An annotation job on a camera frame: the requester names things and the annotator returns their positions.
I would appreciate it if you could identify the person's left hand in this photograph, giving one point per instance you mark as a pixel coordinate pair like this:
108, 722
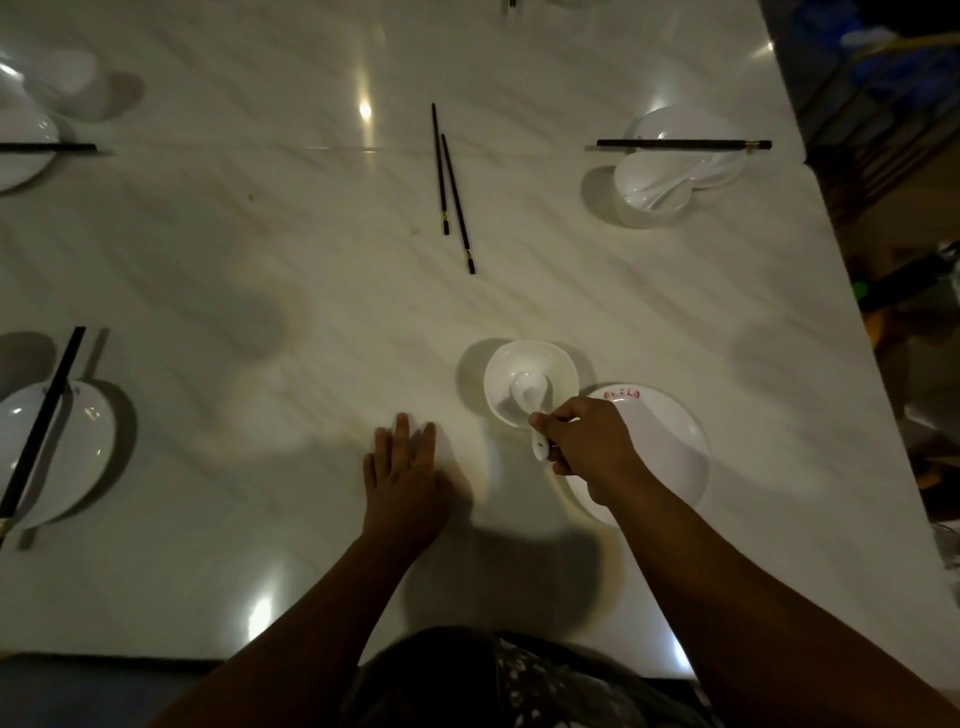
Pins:
401, 499

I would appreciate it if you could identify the person's right hand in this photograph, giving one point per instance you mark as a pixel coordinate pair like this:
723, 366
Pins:
596, 448

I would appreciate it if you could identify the person's left middle finger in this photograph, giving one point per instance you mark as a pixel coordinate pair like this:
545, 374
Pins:
403, 442

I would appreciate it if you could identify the person's right thumb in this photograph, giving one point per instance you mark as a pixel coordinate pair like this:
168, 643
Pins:
546, 431

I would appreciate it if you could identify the person's left little finger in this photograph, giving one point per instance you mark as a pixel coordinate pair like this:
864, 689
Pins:
369, 471

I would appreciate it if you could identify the white ceramic soup spoon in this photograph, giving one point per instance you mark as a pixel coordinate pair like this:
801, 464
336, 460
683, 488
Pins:
671, 187
529, 390

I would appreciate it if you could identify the person's left forearm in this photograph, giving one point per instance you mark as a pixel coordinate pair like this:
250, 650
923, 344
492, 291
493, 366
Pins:
300, 645

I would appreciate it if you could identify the person's right forearm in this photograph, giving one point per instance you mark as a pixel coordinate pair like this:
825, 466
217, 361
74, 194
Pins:
750, 615

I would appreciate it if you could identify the small white ceramic bowl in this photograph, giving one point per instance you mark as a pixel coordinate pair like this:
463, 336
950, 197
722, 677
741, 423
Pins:
637, 191
506, 386
60, 75

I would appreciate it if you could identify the white plate with red print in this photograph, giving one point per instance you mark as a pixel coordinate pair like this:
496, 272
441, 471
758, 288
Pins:
667, 442

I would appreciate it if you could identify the black chopstick with gold band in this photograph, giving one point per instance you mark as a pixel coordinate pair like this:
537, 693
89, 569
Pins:
457, 202
440, 169

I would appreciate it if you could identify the person's dark patterned shirt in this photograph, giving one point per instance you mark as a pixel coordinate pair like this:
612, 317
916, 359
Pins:
510, 686

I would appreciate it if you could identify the white ceramic plate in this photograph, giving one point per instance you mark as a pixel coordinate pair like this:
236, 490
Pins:
697, 124
75, 450
22, 169

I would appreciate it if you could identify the blue bag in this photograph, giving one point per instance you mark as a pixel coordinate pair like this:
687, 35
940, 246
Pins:
900, 64

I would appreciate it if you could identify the dark chair frame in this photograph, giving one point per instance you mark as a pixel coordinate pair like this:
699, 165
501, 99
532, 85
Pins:
877, 142

